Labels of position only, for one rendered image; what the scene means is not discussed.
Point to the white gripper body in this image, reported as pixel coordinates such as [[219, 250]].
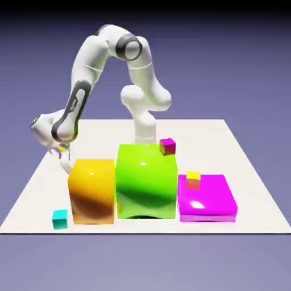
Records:
[[66, 165]]

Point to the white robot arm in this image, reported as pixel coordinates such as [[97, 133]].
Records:
[[141, 68]]

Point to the small cyan cube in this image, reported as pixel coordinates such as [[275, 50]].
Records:
[[60, 219]]

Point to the small magenta cube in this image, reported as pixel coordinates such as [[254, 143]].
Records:
[[168, 146]]

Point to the small yellow cube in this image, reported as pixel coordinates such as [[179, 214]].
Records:
[[193, 180]]

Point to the large orange box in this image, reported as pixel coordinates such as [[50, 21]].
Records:
[[91, 193]]

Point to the large green box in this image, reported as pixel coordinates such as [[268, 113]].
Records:
[[145, 181]]

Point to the large magenta box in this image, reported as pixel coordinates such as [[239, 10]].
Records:
[[209, 195]]

